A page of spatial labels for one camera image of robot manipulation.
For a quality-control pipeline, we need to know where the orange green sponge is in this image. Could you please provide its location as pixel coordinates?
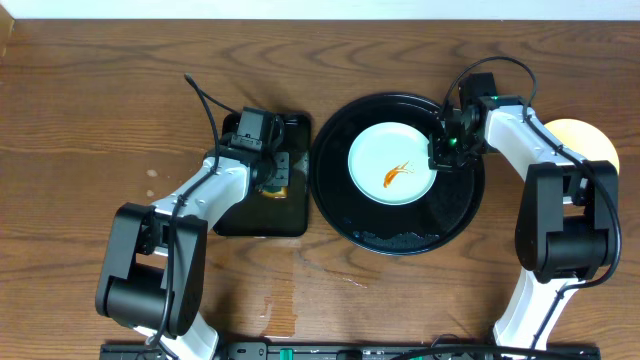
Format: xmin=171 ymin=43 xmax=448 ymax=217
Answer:
xmin=261 ymin=186 xmax=288 ymax=199

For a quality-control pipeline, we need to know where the stained light blue plate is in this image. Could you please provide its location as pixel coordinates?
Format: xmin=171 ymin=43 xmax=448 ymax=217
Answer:
xmin=347 ymin=122 xmax=437 ymax=206

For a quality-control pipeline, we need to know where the yellow plate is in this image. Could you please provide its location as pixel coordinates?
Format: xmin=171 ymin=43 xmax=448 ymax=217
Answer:
xmin=545 ymin=119 xmax=620 ymax=173

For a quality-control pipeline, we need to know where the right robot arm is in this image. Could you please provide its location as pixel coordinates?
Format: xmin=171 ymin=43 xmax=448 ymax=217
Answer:
xmin=429 ymin=94 xmax=622 ymax=353

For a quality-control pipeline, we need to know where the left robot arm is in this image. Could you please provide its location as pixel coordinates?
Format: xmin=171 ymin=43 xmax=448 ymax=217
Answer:
xmin=95 ymin=149 xmax=290 ymax=359

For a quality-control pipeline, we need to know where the black rectangular water tray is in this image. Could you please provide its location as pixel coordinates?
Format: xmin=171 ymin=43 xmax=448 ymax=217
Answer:
xmin=213 ymin=112 xmax=311 ymax=237

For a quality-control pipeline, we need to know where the black round tray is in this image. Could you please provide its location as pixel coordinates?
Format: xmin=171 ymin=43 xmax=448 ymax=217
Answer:
xmin=310 ymin=93 xmax=485 ymax=255

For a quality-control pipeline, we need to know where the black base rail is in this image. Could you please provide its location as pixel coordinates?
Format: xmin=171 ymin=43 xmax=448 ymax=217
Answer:
xmin=98 ymin=342 xmax=602 ymax=360

